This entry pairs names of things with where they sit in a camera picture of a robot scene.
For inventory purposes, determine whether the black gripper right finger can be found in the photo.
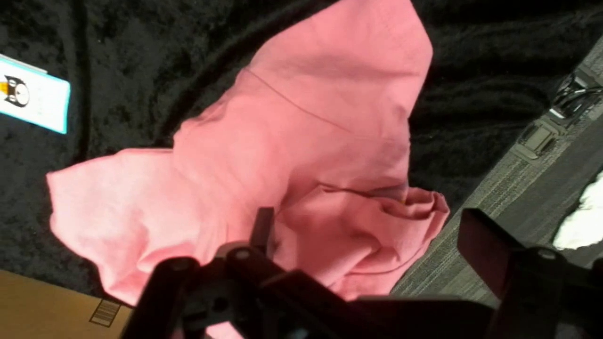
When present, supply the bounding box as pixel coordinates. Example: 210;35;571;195
458;208;603;339

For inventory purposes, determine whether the white crumpled item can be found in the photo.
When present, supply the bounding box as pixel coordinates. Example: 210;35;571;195
551;169;603;252

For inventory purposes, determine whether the pink t-shirt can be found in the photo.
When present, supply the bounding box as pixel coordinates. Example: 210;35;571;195
44;0;453;339

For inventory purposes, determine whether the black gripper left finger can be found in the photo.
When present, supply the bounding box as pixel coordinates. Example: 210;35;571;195
121;205;298;339

